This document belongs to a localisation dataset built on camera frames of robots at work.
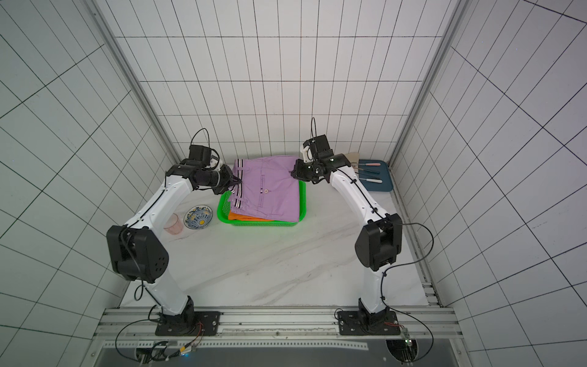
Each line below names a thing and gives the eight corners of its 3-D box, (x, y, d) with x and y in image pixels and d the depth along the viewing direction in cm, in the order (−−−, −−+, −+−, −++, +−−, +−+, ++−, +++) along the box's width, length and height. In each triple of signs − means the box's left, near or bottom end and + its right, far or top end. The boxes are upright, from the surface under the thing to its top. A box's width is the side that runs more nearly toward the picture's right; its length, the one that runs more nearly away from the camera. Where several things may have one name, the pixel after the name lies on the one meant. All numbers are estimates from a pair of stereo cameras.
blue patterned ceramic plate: (187, 232, 96) (183, 227, 93) (187, 213, 102) (183, 208, 99) (214, 224, 99) (211, 219, 95) (212, 207, 105) (209, 201, 101)
